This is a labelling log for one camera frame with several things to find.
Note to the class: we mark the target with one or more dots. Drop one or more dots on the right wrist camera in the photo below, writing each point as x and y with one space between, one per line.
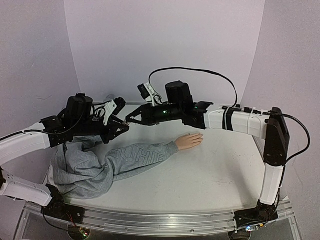
148 93

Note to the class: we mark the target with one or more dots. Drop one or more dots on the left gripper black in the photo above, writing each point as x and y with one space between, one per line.
112 134

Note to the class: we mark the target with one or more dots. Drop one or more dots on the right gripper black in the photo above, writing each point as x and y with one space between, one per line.
144 114

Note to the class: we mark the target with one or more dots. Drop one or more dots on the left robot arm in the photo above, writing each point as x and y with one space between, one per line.
45 134

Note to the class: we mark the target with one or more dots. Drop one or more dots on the grey hoodie sweatshirt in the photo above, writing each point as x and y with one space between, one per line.
78 172

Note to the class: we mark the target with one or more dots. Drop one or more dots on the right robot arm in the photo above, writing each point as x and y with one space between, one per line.
269 126

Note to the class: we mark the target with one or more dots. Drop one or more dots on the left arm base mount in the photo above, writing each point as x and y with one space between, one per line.
58 209

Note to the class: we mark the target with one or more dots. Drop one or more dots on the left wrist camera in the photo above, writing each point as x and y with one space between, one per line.
112 107

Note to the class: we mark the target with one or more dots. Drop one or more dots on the mannequin hand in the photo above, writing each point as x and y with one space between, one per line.
189 141

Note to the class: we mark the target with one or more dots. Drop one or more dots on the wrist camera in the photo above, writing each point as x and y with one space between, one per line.
148 93
112 107

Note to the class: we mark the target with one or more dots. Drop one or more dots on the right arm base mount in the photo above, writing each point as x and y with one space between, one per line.
261 214

